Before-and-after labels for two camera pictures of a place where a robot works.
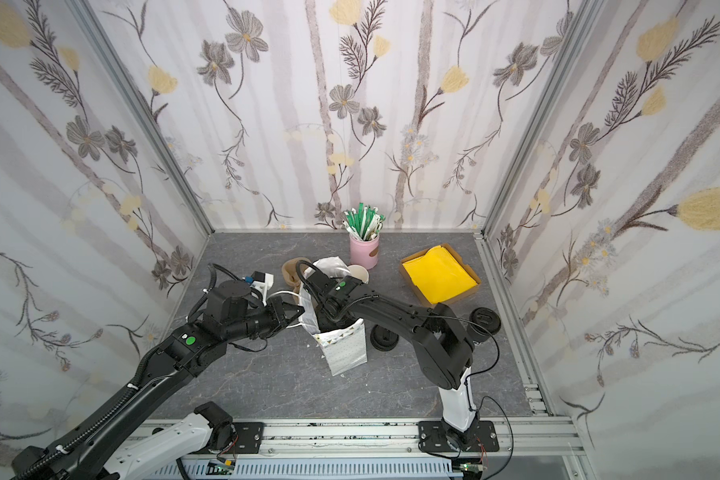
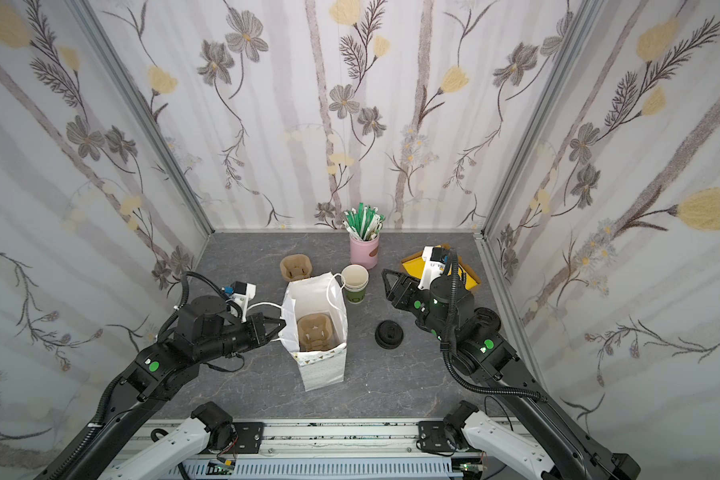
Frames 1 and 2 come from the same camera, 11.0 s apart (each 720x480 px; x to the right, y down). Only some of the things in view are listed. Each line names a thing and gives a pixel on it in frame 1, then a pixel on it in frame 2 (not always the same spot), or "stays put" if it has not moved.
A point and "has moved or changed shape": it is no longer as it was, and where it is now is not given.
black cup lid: (485, 320) stays put
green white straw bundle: (366, 224) stays put
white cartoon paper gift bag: (344, 348) has moved or changed shape
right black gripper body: (327, 294) -> (405, 293)
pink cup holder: (364, 252) stays put
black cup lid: (383, 339) stays put
